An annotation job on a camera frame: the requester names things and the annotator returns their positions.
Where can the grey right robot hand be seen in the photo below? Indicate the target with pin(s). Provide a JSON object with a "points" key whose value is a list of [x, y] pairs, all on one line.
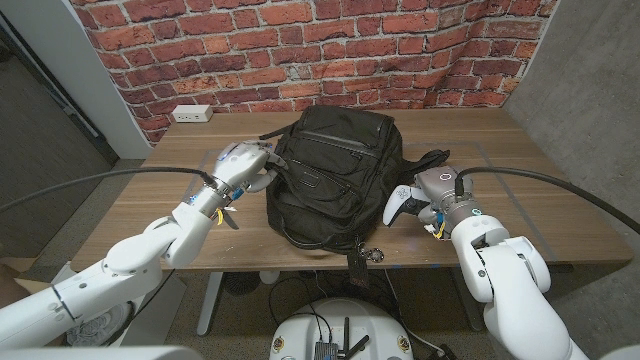
{"points": [[445, 187]]}

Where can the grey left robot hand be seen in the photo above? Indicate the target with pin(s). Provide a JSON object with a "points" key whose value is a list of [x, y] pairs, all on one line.
{"points": [[240, 165]]}

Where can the white game controller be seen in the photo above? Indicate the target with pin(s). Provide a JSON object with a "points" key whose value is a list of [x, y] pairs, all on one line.
{"points": [[397, 197]]}

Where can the black backpack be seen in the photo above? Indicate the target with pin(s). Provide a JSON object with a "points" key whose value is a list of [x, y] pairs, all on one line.
{"points": [[335, 170]]}

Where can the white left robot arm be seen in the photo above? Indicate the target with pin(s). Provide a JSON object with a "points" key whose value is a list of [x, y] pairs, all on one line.
{"points": [[135, 255]]}

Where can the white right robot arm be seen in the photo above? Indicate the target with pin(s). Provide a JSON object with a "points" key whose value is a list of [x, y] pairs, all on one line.
{"points": [[510, 290]]}

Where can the white power strip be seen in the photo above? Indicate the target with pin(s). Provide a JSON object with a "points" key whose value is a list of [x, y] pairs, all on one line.
{"points": [[192, 114]]}

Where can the white table leg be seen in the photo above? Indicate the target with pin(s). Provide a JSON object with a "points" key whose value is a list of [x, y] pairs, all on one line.
{"points": [[462, 295], [209, 305]]}

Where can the dark round disc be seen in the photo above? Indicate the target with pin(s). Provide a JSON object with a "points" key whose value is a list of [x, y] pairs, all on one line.
{"points": [[241, 283]]}

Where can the black leather luggage tag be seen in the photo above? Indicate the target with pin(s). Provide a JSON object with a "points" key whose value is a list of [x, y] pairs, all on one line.
{"points": [[357, 272]]}

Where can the red brick printed backdrop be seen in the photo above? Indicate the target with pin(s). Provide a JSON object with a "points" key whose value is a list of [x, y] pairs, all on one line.
{"points": [[300, 50]]}

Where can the white flat panel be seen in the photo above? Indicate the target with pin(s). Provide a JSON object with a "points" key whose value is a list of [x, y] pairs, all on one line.
{"points": [[165, 310]]}

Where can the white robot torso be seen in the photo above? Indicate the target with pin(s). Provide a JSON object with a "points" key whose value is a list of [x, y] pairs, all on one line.
{"points": [[300, 325]]}

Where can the black antenna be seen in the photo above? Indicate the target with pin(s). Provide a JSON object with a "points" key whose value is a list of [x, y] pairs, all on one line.
{"points": [[359, 345], [346, 332]]}

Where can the dark grey door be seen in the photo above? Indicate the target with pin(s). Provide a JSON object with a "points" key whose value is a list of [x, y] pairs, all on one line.
{"points": [[40, 165]]}

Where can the grey computer box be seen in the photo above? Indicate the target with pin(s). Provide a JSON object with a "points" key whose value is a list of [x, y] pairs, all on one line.
{"points": [[325, 351]]}

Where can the grey sneaker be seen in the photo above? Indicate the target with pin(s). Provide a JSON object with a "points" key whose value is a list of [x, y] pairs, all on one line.
{"points": [[100, 325]]}

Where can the brown cardboard box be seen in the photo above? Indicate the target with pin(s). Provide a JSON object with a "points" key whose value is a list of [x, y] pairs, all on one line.
{"points": [[15, 280]]}

